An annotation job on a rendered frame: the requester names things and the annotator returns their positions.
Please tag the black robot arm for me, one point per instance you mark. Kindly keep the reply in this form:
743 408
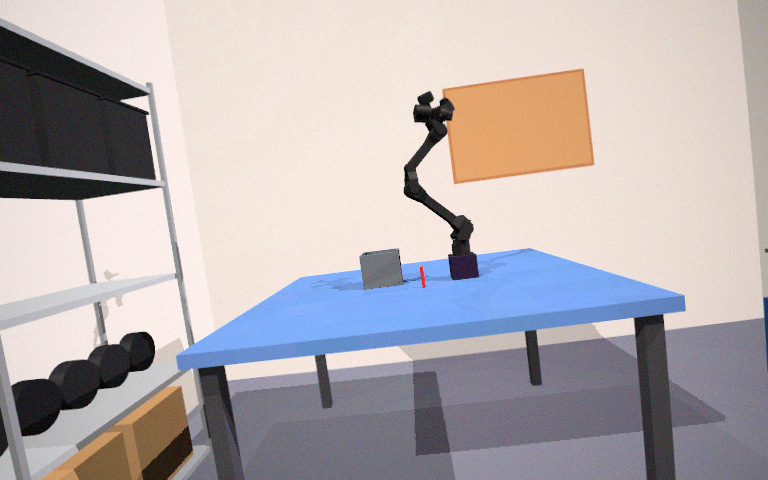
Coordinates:
463 228

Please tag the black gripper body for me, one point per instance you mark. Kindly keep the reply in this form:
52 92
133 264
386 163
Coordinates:
425 99

